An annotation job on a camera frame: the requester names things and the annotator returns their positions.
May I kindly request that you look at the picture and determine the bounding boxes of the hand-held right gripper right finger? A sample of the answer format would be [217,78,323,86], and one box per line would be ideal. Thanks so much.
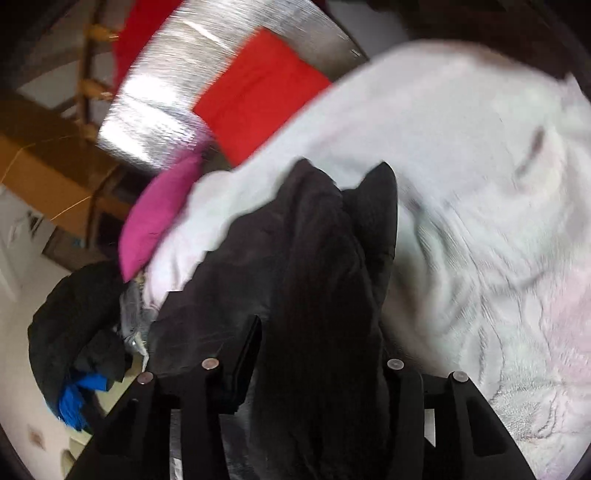
[381,357,539,480]

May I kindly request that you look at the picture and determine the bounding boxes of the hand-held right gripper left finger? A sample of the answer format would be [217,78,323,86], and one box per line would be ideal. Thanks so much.
[65,315,263,480]

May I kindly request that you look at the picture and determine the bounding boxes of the black jacket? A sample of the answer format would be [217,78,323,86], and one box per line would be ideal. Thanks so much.
[147,158,400,480]

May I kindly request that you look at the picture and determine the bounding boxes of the dark clothes pile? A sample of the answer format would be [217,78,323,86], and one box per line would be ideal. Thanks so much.
[28,261,134,411]

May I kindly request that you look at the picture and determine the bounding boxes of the magenta cloth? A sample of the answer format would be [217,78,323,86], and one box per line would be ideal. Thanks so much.
[117,152,206,283]

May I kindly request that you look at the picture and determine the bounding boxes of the blue cloth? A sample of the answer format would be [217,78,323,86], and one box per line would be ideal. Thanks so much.
[58,373,109,432]

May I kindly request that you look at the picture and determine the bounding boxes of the white fluffy blanket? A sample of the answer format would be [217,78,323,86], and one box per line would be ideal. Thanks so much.
[141,39,591,480]

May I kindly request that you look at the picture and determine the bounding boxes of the red folded cloth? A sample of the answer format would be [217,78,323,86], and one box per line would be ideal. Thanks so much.
[191,27,335,168]

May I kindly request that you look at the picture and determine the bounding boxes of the wooden cabinet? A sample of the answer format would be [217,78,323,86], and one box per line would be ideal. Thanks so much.
[0,90,139,266]

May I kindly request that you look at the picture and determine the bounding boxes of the silver foil mat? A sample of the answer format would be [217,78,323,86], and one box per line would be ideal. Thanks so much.
[96,0,370,175]

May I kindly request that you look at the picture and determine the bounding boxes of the wooden headboard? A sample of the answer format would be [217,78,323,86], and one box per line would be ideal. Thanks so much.
[76,0,121,144]

